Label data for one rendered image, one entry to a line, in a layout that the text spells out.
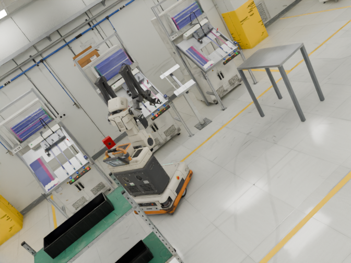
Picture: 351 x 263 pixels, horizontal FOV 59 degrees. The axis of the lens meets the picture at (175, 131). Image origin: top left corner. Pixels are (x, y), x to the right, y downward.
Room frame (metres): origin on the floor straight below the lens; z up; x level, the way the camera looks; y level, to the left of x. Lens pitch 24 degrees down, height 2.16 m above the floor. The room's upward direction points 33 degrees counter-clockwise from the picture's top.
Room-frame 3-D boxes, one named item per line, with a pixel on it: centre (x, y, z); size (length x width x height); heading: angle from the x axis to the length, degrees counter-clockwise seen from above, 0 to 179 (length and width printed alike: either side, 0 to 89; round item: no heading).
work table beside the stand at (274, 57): (3.50, -1.43, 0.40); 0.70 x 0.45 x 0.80; 20
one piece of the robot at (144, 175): (3.30, 0.60, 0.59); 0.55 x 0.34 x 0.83; 48
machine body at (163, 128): (4.97, 0.32, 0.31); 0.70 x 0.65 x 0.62; 103
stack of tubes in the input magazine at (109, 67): (4.86, 0.23, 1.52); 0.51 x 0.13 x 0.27; 103
